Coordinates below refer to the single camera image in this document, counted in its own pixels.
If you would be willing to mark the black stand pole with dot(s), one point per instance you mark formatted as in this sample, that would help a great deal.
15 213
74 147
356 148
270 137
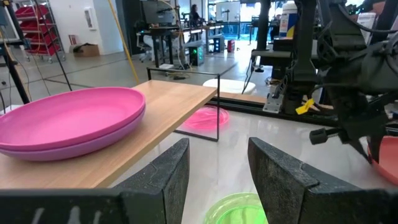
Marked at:
14 68

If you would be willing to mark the opaque lilac plate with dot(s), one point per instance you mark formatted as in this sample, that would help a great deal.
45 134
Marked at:
81 152

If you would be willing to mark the cardboard box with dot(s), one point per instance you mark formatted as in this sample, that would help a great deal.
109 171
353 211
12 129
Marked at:
88 50

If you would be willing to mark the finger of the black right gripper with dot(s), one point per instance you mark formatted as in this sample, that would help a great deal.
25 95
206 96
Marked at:
375 146
360 149

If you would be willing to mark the black table frame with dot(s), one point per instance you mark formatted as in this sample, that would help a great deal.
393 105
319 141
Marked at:
248 107

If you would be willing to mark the small red bin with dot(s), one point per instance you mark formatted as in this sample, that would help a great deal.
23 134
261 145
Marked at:
230 46

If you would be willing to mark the translucent coral pink plate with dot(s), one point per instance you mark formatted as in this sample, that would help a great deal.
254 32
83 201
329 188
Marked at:
388 161

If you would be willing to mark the white round stool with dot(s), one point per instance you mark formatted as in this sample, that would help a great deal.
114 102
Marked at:
228 86

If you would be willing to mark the white wall dispenser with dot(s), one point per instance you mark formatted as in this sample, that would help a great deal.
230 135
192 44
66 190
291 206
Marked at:
90 18

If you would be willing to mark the silver metal bracket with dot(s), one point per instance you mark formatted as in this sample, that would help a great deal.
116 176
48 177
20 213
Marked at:
273 103

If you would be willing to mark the person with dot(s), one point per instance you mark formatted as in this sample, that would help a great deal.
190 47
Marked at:
195 15

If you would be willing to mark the opaque magenta plate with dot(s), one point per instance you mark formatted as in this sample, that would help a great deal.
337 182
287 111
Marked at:
68 118

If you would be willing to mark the computer tower with green lights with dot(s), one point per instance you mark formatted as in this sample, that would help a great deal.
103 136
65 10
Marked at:
197 55

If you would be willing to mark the black office desk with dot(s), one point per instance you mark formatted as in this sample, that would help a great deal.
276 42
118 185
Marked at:
161 29

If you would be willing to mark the office chair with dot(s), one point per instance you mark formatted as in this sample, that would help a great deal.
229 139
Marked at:
143 46

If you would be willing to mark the yellow tag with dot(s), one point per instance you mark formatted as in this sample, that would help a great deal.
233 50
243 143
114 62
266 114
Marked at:
304 106

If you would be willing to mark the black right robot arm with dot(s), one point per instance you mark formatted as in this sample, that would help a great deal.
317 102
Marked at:
342 40

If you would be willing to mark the translucent green plate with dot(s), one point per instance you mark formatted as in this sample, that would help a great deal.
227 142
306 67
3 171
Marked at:
233 211

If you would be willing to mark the wooden shelf board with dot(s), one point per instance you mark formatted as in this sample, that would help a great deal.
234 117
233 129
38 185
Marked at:
168 105

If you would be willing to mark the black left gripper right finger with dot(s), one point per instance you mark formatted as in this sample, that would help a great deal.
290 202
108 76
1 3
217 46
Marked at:
289 193

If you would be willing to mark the white labelled container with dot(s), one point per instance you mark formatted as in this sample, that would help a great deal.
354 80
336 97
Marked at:
288 20

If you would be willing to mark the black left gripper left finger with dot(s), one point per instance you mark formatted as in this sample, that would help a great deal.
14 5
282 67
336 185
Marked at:
155 193

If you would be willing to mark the red bin rack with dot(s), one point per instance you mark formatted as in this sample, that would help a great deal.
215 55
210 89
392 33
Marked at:
38 31

